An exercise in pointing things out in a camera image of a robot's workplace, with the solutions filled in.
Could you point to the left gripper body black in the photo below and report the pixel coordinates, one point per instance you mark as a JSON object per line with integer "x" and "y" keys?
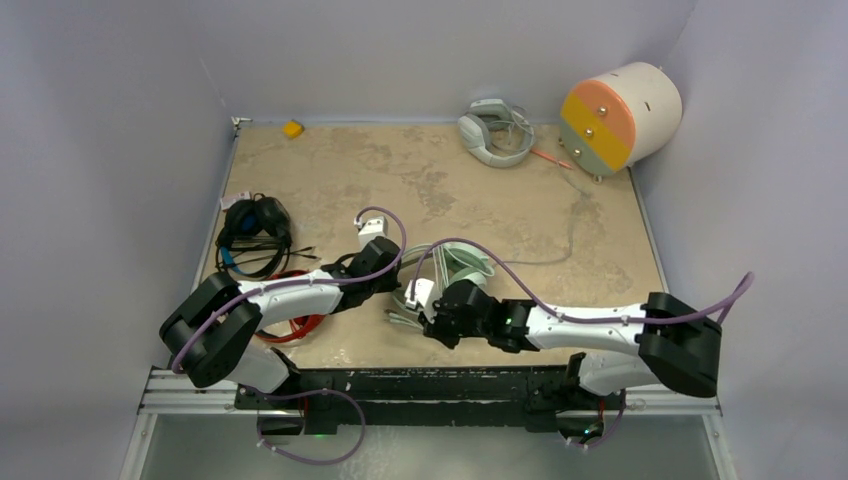
{"x": 382, "y": 284}

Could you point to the red headphones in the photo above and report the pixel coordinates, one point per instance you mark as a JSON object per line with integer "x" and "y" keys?
{"x": 299, "y": 327}

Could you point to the white grey headphones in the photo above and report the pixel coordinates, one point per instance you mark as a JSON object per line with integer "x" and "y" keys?
{"x": 496, "y": 133}

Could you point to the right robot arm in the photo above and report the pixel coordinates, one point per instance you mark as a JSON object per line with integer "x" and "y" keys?
{"x": 660, "y": 341}

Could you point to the orange pen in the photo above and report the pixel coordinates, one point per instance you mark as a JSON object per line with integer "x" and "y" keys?
{"x": 551, "y": 158}

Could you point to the red white small card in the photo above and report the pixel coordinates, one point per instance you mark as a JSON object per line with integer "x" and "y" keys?
{"x": 226, "y": 202}

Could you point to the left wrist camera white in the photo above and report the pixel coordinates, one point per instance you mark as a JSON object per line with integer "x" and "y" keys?
{"x": 371, "y": 229}

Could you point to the mint green headphones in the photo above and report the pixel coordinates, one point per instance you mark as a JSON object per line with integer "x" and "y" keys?
{"x": 452, "y": 262}

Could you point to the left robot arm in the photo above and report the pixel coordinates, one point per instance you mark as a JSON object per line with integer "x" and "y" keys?
{"x": 211, "y": 334}

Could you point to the yellow small block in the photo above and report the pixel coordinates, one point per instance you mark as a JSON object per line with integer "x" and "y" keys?
{"x": 292, "y": 129}

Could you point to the black blue headphones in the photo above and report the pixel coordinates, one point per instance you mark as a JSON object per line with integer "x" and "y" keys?
{"x": 255, "y": 224}

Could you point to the round pastel drawer cabinet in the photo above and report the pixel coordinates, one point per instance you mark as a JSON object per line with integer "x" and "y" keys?
{"x": 612, "y": 120}

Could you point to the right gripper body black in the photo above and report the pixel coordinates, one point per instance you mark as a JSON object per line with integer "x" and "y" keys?
{"x": 449, "y": 330}

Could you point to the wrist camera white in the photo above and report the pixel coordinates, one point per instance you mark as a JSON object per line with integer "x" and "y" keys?
{"x": 371, "y": 229}
{"x": 420, "y": 295}

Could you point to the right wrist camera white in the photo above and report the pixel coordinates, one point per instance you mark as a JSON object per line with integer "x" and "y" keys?
{"x": 420, "y": 295}

